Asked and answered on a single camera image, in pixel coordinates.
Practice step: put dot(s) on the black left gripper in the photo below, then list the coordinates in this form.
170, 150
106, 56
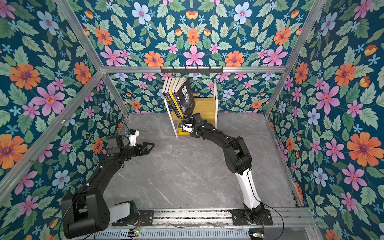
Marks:
144, 151

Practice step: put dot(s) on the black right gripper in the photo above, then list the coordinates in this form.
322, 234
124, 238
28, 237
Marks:
193, 135

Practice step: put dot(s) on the black wolf cover book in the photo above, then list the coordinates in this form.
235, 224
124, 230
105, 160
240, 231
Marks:
191, 102

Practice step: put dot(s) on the yellow cartoon boy book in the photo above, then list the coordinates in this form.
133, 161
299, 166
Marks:
169, 90

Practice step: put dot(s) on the dark blue paperback book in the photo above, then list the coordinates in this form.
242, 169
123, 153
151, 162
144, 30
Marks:
171, 102

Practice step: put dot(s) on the dark portrait cover book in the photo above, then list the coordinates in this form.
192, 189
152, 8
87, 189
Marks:
181, 94

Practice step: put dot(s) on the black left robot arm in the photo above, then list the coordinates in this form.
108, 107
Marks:
86, 212

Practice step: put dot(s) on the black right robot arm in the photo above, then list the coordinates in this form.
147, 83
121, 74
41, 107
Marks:
238, 160

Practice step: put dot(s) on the yellow book on lower shelf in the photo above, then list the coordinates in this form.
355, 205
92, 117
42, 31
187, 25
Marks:
179, 131

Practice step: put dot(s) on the book standing on shelf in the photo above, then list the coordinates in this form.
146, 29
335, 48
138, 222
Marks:
166, 83

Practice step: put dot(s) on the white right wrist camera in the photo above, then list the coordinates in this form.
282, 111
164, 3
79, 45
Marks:
186, 128

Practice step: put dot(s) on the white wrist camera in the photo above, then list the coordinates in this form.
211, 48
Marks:
133, 135
186, 128

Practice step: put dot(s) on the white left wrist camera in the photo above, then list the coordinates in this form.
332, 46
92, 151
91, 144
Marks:
133, 135

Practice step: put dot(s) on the white frame wooden bookshelf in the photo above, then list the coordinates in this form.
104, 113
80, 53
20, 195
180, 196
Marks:
207, 107

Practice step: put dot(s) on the metal coat hook rail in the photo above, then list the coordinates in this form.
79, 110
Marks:
190, 70

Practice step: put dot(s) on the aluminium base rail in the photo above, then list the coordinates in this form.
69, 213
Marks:
214, 224

